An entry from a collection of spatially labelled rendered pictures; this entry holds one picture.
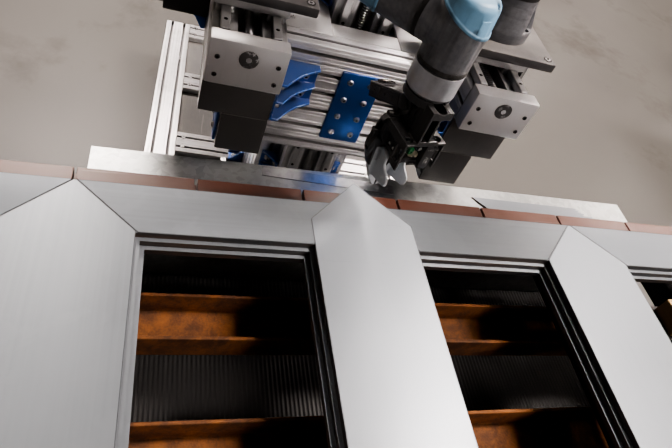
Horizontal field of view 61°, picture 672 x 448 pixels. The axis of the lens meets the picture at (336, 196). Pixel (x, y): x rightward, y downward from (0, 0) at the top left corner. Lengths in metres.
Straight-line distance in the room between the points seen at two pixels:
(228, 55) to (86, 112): 1.37
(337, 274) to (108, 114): 1.58
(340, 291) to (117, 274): 0.31
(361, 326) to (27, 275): 0.44
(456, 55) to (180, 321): 0.58
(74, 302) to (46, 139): 1.46
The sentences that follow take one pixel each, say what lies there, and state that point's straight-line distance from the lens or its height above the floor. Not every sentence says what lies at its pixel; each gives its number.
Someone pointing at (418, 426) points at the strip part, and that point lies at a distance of 0.80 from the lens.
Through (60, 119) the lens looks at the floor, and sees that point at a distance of 2.28.
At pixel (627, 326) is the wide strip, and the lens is 1.12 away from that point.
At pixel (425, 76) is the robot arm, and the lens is 0.79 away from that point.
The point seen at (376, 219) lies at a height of 0.85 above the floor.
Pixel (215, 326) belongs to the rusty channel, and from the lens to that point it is 0.97.
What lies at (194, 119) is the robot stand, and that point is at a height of 0.21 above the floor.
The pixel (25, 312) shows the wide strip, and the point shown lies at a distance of 0.79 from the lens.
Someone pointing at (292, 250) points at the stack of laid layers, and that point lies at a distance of 0.89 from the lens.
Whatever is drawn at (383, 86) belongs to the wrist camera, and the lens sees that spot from 0.90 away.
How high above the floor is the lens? 1.52
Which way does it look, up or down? 43 degrees down
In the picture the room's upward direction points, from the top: 25 degrees clockwise
